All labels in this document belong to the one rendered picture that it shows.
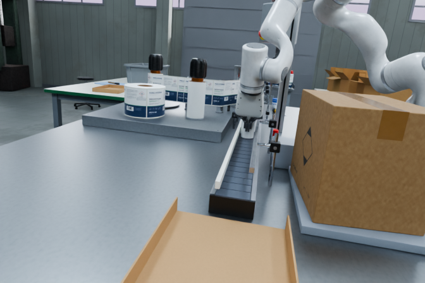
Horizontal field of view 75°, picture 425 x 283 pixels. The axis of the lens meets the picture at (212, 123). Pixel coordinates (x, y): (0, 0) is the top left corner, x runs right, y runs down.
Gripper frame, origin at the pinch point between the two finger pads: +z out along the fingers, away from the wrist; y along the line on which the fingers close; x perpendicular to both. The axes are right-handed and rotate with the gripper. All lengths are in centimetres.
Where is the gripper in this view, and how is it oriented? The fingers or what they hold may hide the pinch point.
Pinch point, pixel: (247, 126)
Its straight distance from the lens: 108.4
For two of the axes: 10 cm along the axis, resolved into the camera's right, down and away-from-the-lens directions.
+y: -9.8, -1.2, 1.6
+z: -0.1, 8.3, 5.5
